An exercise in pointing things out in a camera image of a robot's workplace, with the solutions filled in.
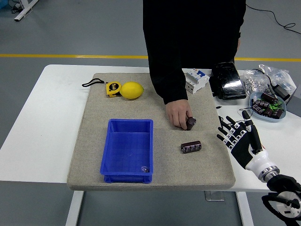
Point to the blue object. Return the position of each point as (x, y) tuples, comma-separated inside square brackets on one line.
[(2, 4)]

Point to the grey-brown mat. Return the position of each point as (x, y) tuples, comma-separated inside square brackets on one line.
[(164, 160)]

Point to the black power adapter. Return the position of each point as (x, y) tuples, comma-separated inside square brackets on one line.
[(282, 92)]

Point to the yellow tape measure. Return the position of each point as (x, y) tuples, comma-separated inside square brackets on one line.
[(113, 89)]

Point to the person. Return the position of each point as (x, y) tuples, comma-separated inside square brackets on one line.
[(192, 35)]

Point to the white floor frame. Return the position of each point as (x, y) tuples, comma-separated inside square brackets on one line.
[(23, 10)]

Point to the yellow lemon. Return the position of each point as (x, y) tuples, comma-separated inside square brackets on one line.
[(131, 90)]

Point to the small clear plastic piece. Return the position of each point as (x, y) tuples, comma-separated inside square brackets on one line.
[(144, 169)]

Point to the person's left forearm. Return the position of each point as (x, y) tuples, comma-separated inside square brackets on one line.
[(241, 23)]

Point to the white circuit breaker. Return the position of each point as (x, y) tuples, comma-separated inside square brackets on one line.
[(197, 82)]

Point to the metal table bracket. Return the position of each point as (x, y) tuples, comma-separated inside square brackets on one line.
[(214, 196)]

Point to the clear bag of washers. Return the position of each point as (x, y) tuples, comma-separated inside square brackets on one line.
[(252, 82)]

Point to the clear bag of blue parts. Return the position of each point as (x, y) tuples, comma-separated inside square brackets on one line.
[(282, 77)]

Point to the white and black robot right hand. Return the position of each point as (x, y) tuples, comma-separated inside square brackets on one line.
[(242, 150)]

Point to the person's right hand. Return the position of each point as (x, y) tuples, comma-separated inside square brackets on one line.
[(177, 113)]

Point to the blue plastic box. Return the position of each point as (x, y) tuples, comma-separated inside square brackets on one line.
[(128, 150)]

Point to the black wrapped device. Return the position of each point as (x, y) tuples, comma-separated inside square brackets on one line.
[(229, 82)]

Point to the person's left hand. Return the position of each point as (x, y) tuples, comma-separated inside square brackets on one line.
[(238, 44)]

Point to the white table leg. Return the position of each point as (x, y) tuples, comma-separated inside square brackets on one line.
[(244, 209), (74, 207)]

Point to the dark brown cylindrical battery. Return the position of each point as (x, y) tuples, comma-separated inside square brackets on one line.
[(268, 112), (258, 110), (269, 97), (261, 103), (278, 114), (191, 146), (191, 124)]

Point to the light blue bowl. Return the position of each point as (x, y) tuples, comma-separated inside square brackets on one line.
[(270, 118)]

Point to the person's right forearm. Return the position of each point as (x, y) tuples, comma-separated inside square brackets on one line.
[(169, 82)]

